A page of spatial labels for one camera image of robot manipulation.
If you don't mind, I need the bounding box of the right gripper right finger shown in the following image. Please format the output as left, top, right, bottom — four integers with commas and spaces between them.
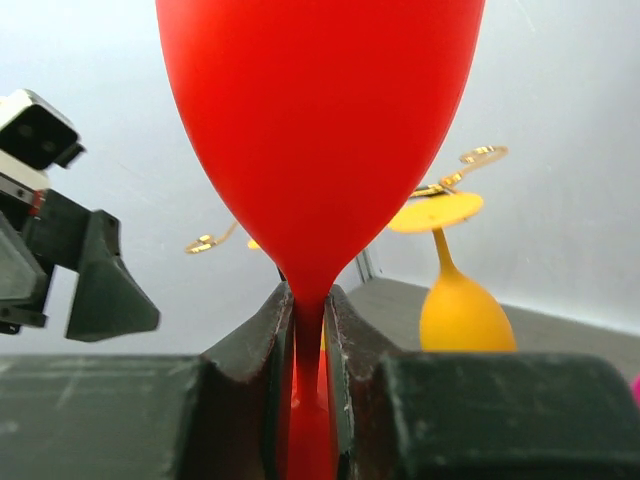
324, 286, 639, 479

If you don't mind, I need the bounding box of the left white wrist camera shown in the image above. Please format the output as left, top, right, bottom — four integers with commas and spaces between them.
1, 89, 85, 205

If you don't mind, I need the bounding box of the red plastic wine glass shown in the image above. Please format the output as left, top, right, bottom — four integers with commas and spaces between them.
156, 1, 484, 479

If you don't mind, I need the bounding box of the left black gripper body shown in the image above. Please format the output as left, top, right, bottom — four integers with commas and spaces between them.
1, 189, 90, 335

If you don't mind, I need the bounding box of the yellow plastic wine glass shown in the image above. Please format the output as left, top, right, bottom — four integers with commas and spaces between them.
388, 192, 518, 353

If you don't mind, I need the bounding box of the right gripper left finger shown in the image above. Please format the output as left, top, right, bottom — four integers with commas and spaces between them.
1, 284, 293, 479

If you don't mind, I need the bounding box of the gold wine glass rack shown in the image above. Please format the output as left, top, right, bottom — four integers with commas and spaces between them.
183, 144, 510, 281

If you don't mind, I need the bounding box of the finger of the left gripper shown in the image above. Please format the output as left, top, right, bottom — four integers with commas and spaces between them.
65, 210, 160, 343

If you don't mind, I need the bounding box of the pink plastic wine glass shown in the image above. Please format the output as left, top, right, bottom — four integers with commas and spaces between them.
630, 375, 640, 405

